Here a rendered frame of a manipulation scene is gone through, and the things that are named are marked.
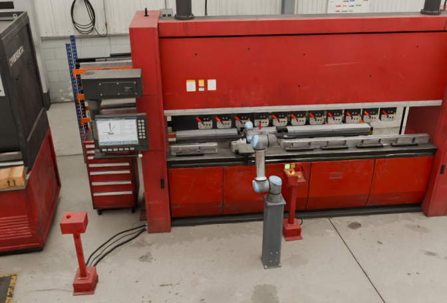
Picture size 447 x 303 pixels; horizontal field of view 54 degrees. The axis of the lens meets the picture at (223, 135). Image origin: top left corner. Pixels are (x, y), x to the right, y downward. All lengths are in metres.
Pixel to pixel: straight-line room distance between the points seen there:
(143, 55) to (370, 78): 2.34
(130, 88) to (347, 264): 2.77
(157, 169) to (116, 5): 4.50
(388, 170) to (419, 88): 0.97
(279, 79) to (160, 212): 1.92
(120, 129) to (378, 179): 2.95
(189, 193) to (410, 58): 2.73
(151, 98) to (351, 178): 2.41
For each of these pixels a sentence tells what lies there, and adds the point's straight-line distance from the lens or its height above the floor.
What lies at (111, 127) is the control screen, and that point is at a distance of 4.06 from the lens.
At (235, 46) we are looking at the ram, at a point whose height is 2.04.
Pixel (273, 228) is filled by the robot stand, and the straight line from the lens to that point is 4.34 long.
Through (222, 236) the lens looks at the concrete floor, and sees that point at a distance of 5.00.
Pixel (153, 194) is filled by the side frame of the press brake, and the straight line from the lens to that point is 4.80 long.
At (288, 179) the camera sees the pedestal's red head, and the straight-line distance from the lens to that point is 4.62.
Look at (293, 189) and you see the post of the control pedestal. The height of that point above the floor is 0.58.
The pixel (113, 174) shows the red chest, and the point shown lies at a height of 0.58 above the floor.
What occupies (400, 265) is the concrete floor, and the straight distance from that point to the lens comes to 4.99.
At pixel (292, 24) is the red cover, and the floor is 2.26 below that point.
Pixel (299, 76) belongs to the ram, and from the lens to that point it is 4.60.
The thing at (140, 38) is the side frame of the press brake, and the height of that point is 2.20.
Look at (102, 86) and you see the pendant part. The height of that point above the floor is 1.88.
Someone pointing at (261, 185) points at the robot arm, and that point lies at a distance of 4.06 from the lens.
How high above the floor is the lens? 3.13
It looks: 26 degrees down
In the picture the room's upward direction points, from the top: straight up
